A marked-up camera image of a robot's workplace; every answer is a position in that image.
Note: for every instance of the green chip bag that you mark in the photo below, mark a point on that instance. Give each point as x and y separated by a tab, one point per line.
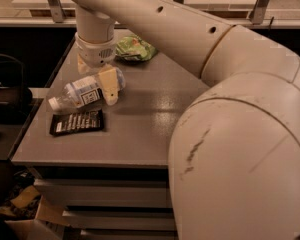
132	48

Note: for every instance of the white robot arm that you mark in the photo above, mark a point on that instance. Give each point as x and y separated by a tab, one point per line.
234	156

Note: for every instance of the grey drawer cabinet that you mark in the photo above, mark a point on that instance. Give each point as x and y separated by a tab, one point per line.
113	184

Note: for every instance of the black chair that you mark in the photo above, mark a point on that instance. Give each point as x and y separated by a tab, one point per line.
15	95

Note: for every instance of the cardboard box left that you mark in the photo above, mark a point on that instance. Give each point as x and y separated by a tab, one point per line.
48	224

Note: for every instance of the clear blue plastic bottle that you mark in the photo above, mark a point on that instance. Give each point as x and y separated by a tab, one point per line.
82	92

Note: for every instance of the black rxbar chocolate wrapper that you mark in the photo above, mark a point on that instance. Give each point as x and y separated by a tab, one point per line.
73	123

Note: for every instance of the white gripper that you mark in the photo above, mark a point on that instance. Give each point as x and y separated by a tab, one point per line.
96	55

